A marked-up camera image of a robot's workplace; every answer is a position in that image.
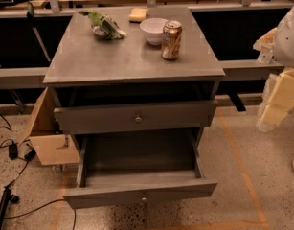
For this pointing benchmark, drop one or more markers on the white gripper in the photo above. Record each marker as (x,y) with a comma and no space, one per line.
(288,41)

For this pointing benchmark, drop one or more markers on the orange soda can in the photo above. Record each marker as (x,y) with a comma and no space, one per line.
(171,40)

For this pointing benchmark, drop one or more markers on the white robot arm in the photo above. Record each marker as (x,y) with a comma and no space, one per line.
(283,48)

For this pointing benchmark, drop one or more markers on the grey upper drawer with knob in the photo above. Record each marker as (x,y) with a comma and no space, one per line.
(135,116)

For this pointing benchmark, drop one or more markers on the grey wooden drawer cabinet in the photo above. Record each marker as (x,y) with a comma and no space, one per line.
(88,71)

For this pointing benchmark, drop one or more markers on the grey open lower drawer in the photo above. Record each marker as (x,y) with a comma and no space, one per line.
(139,167)

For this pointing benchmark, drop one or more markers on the clear sanitizer bottle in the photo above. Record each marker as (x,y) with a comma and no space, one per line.
(265,57)

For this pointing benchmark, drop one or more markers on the white ceramic bowl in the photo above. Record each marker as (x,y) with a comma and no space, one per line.
(152,30)

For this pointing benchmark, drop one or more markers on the yellow sponge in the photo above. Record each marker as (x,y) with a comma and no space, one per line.
(138,15)

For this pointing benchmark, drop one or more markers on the green chip bag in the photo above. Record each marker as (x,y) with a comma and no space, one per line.
(103,26)

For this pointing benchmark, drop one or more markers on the cardboard box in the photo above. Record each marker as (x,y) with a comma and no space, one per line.
(52,147)

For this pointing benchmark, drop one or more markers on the black power adapter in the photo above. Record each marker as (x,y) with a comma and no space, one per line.
(13,151)

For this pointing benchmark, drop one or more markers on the black tripod leg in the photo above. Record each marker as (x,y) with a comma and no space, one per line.
(7,197)

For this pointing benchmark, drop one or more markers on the grey metal rail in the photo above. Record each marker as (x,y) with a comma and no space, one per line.
(235,70)

